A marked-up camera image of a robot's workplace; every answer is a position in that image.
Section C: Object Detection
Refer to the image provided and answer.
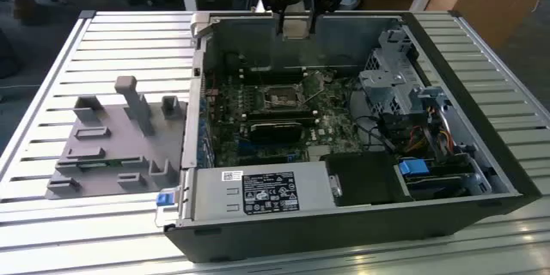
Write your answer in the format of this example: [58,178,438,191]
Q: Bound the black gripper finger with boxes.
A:
[310,0,342,34]
[256,0,301,35]

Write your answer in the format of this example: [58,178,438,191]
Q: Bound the small CPU plate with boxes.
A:
[284,13,313,41]

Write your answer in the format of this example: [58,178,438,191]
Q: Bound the black RAM slot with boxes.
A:
[241,74,308,84]
[241,68,308,77]

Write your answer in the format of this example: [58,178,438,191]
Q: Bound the black CPU socket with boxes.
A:
[262,85,312,111]

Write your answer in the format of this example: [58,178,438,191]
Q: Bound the silver metal drive cage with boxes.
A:
[358,28,428,115]

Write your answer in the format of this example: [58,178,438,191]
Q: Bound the green motherboard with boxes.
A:
[201,68,368,167]

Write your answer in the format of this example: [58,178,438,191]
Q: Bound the black graphics card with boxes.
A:
[248,121,306,144]

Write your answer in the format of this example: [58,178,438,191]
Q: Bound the small silver heatsink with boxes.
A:
[308,145,333,162]

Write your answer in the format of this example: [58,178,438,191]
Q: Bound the wooden cabinet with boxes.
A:
[425,0,550,51]

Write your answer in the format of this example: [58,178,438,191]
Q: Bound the black plastic shroud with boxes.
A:
[322,151,414,208]

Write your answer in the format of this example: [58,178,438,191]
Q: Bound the grey parts rack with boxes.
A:
[45,75,190,201]

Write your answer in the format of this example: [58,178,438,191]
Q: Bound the blue disk carrier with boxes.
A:
[397,158,432,178]

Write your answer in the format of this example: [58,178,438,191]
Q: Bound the grey power supply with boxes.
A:
[189,161,342,222]

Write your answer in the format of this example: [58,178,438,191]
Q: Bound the green RAM stick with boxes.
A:
[78,158,139,170]

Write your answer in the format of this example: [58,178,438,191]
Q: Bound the blue case latch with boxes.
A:
[157,191,178,208]

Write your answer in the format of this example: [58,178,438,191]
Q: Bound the silver disk bay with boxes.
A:
[394,153,495,202]

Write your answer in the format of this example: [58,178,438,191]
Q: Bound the black open PC case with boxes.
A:
[163,10,544,265]

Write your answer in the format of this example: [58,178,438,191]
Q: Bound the blue grey plastic bracket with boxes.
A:
[410,86,453,118]

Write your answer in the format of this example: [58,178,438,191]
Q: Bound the black wire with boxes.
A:
[354,115,401,153]

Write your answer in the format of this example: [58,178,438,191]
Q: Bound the orange wire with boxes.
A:
[406,128,432,152]

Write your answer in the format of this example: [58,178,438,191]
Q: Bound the yellow wire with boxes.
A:
[438,129,456,149]

